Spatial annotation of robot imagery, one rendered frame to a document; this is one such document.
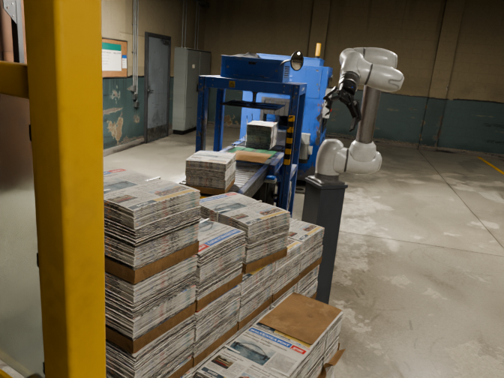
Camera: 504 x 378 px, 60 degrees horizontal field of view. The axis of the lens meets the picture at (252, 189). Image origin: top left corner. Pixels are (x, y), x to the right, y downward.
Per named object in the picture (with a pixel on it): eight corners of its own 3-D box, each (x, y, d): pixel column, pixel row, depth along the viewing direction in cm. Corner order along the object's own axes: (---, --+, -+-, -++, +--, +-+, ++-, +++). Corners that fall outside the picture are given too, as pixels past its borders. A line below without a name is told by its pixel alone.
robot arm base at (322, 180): (326, 175, 296) (328, 167, 295) (346, 184, 277) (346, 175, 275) (304, 176, 289) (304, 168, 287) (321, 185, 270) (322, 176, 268)
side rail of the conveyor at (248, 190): (232, 222, 285) (233, 205, 282) (224, 220, 286) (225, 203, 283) (268, 176, 412) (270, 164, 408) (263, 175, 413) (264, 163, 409)
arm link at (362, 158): (343, 168, 286) (377, 172, 283) (343, 175, 271) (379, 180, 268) (361, 46, 258) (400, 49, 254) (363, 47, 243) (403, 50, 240)
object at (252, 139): (270, 149, 480) (272, 126, 473) (244, 146, 485) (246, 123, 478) (276, 144, 515) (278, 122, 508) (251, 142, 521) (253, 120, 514)
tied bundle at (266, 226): (287, 257, 203) (292, 211, 197) (244, 276, 182) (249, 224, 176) (230, 232, 227) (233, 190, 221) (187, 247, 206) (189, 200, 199)
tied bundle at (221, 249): (243, 283, 176) (247, 229, 170) (197, 313, 152) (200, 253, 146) (173, 256, 195) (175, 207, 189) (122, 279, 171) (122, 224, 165)
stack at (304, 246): (310, 351, 270) (327, 226, 247) (187, 496, 174) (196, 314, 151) (257, 328, 289) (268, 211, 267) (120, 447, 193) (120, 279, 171)
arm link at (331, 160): (315, 168, 288) (319, 136, 282) (343, 172, 286) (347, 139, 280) (314, 174, 273) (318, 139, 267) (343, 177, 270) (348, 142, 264)
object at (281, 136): (284, 160, 478) (286, 151, 475) (228, 153, 490) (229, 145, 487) (300, 140, 622) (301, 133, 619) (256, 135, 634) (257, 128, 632)
